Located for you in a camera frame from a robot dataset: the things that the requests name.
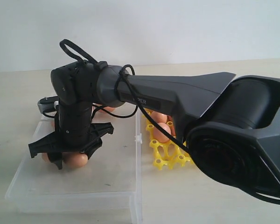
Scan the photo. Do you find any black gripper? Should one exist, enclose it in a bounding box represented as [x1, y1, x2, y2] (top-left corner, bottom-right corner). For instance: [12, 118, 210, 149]
[28, 122, 114, 170]

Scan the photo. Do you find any clear plastic tray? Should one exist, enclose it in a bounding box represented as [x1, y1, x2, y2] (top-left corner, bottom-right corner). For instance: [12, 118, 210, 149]
[5, 113, 142, 224]

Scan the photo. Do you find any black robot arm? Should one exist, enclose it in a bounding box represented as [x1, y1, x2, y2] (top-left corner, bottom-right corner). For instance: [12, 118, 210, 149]
[28, 61, 280, 198]

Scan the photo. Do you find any yellow plastic egg tray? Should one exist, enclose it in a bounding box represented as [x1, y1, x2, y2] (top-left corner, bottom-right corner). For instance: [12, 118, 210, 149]
[145, 118, 194, 170]

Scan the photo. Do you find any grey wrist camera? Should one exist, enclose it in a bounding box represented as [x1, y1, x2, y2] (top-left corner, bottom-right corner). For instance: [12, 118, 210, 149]
[37, 96, 59, 114]

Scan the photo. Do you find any black cable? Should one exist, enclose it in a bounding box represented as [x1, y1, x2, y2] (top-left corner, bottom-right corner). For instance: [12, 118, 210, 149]
[59, 39, 280, 206]

